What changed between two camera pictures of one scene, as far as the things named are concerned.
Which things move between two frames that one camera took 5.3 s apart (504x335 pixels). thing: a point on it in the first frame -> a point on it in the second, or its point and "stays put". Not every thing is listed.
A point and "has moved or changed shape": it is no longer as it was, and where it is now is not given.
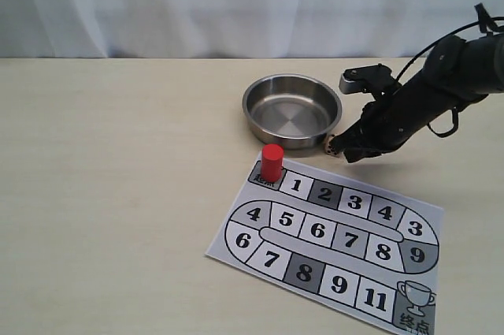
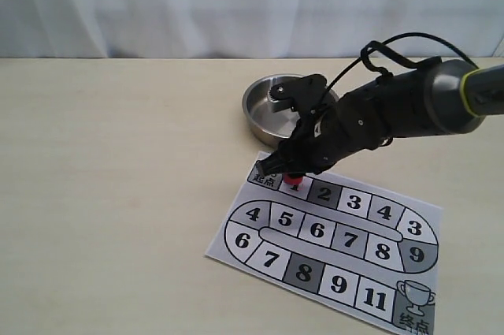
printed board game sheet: x=364 y=251 stays put
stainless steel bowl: x=298 y=111 stays put
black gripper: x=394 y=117 -> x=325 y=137
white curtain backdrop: x=240 y=7 stays put
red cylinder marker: x=272 y=162 has moved or changed shape
